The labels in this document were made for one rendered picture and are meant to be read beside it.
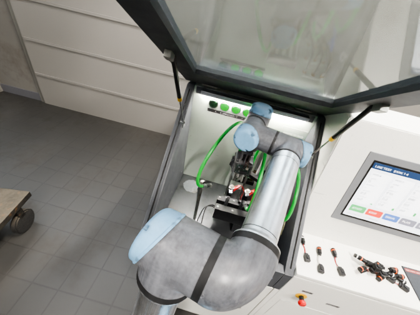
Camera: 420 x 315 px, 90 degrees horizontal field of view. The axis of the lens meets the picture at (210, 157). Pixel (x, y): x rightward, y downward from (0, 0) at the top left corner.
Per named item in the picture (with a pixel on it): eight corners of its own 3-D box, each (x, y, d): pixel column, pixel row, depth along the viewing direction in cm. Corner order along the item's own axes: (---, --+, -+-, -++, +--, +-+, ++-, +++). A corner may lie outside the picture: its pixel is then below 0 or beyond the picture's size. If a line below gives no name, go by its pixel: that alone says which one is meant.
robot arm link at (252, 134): (272, 140, 56) (280, 124, 64) (234, 124, 58) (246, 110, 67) (263, 162, 61) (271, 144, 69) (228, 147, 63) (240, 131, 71)
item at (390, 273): (356, 278, 91) (364, 272, 88) (349, 254, 100) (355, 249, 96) (409, 294, 90) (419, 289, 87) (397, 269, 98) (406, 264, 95)
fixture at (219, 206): (209, 224, 116) (214, 208, 107) (213, 210, 124) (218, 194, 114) (269, 242, 114) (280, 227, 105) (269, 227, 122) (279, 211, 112)
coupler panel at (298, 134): (263, 172, 124) (284, 128, 105) (263, 169, 127) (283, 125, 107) (284, 179, 123) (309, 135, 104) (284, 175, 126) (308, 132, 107)
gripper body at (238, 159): (230, 172, 81) (237, 148, 74) (232, 159, 88) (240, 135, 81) (249, 178, 81) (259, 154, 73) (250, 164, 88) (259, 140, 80)
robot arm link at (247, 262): (274, 344, 27) (320, 134, 58) (199, 296, 29) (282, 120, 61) (251, 345, 35) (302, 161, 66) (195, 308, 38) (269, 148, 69)
